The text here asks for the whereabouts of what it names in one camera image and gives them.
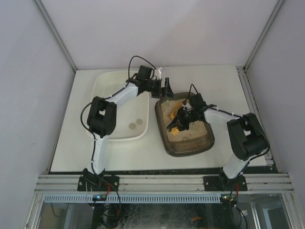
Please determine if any right aluminium corner post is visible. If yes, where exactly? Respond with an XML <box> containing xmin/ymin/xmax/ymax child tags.
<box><xmin>244</xmin><ymin>0</ymin><xmax>286</xmax><ymax>72</ymax></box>

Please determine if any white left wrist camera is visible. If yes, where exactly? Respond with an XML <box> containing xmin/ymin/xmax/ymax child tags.
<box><xmin>155</xmin><ymin>67</ymin><xmax>165</xmax><ymax>74</ymax></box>

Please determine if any dark grey litter box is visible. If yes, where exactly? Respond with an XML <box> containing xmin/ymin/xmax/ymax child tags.
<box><xmin>154</xmin><ymin>91</ymin><xmax>215</xmax><ymax>158</ymax></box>

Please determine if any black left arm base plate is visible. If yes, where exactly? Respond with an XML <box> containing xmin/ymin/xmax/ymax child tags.
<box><xmin>77</xmin><ymin>176</ymin><xmax>120</xmax><ymax>192</ymax></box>

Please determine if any left aluminium corner post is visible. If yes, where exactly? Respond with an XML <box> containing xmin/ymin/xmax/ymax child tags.
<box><xmin>32</xmin><ymin>0</ymin><xmax>77</xmax><ymax>73</ymax></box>

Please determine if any aluminium corner post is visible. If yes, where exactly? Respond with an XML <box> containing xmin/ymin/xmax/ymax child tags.
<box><xmin>32</xmin><ymin>0</ymin><xmax>77</xmax><ymax>73</ymax></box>
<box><xmin>244</xmin><ymin>0</ymin><xmax>286</xmax><ymax>72</ymax></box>

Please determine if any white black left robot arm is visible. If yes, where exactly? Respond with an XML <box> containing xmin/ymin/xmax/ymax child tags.
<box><xmin>80</xmin><ymin>65</ymin><xmax>173</xmax><ymax>187</ymax></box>

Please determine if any aluminium mounting rail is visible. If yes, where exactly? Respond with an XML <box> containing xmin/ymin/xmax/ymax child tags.
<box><xmin>34</xmin><ymin>174</ymin><xmax>294</xmax><ymax>194</ymax></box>

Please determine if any grey slotted cable duct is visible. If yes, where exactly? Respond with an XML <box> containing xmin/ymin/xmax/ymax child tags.
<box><xmin>44</xmin><ymin>194</ymin><xmax>221</xmax><ymax>204</ymax></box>

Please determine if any white plastic waste tub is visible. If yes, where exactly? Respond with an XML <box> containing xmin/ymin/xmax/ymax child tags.
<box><xmin>91</xmin><ymin>70</ymin><xmax>150</xmax><ymax>141</ymax></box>

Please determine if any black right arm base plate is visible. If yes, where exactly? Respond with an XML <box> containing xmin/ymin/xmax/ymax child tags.
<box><xmin>203</xmin><ymin>175</ymin><xmax>248</xmax><ymax>191</ymax></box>

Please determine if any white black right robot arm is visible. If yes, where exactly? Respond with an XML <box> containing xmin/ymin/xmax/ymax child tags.
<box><xmin>166</xmin><ymin>93</ymin><xmax>270</xmax><ymax>188</ymax></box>

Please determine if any orange plastic litter scoop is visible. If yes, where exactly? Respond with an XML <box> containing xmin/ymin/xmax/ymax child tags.
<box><xmin>168</xmin><ymin>102</ymin><xmax>183</xmax><ymax>135</ymax></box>

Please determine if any grey-green litter clump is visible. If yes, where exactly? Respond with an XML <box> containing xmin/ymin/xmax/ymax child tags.
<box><xmin>136</xmin><ymin>119</ymin><xmax>143</xmax><ymax>125</ymax></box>
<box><xmin>129</xmin><ymin>123</ymin><xmax>136</xmax><ymax>129</ymax></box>

